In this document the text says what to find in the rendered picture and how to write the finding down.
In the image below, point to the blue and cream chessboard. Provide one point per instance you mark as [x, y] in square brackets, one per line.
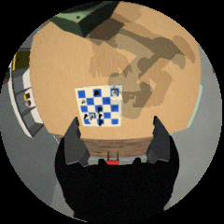
[111, 107]

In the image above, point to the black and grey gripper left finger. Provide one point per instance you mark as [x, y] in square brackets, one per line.
[72, 155]

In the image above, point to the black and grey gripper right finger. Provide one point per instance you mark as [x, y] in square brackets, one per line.
[162, 152]

